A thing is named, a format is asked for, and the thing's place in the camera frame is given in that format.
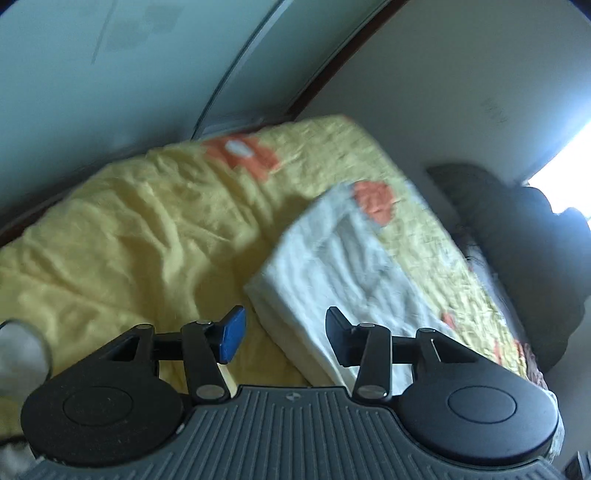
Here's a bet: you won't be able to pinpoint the white textured pants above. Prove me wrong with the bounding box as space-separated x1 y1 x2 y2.
242 181 505 388

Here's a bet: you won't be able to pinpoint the yellow floral quilt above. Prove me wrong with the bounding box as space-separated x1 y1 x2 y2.
0 114 560 434

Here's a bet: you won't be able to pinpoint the grey white cloth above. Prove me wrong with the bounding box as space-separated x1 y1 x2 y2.
0 319 52 403

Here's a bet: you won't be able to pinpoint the dark green headboard cushion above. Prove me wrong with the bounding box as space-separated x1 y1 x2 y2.
428 163 590 373

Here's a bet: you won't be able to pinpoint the bright window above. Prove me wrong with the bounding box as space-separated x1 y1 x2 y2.
527 124 591 223

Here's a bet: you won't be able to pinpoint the frosted sliding wardrobe door right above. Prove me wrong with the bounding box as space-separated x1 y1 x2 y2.
1 1 377 208

